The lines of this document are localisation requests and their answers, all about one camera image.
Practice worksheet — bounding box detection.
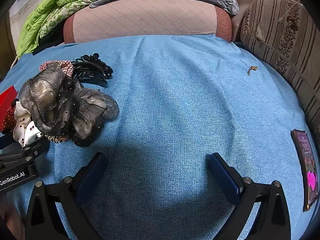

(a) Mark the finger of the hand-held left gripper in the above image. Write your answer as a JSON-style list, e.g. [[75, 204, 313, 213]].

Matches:
[[0, 135, 20, 154], [0, 136, 50, 170]]

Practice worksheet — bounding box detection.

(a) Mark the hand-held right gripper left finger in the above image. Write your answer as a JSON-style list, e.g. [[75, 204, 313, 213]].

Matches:
[[24, 152, 108, 240]]

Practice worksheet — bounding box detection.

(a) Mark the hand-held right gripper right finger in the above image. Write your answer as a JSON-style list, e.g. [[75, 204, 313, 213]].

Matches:
[[205, 152, 292, 240]]

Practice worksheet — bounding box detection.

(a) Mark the white dotted scrunchie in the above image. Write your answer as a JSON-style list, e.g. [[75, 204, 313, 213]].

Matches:
[[14, 101, 44, 147]]

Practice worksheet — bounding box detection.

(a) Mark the leopard print scrunchie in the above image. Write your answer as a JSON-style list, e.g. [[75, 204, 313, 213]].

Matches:
[[45, 134, 69, 143]]

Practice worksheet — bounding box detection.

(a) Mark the red box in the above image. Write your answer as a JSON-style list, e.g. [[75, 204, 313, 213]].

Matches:
[[0, 85, 18, 133]]

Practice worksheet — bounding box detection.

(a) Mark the grey organza hair bow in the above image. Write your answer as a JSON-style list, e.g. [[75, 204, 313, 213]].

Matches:
[[19, 62, 120, 147]]

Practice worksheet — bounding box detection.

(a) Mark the red checked scrunchie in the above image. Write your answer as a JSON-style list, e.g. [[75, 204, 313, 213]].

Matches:
[[39, 60, 74, 77]]

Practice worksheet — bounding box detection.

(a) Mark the person's left hand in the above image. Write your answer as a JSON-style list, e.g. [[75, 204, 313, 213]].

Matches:
[[4, 196, 27, 240]]

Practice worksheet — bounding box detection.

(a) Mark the red dotted scrunchie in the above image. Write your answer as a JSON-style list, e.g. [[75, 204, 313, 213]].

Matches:
[[0, 100, 20, 131]]

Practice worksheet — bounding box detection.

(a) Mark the smartphone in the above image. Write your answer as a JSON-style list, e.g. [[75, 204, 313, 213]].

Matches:
[[291, 129, 319, 212]]

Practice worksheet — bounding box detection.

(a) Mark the blue blanket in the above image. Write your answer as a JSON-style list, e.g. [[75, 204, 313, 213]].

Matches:
[[0, 34, 318, 240]]

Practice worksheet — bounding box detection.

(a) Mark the black hair claw clip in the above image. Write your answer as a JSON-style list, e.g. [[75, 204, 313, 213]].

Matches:
[[71, 52, 113, 87]]

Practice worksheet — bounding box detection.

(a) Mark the green quilted blanket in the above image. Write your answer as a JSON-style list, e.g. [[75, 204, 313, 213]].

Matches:
[[16, 0, 118, 58]]

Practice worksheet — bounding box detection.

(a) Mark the striped floral cushion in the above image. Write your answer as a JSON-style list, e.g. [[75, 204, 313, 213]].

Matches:
[[240, 0, 320, 140]]

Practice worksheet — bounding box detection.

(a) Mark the pink quilted cushion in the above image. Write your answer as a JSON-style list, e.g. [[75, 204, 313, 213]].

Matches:
[[63, 0, 232, 44]]

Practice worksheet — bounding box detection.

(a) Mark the white cord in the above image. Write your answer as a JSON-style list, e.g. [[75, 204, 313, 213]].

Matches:
[[10, 54, 21, 68]]

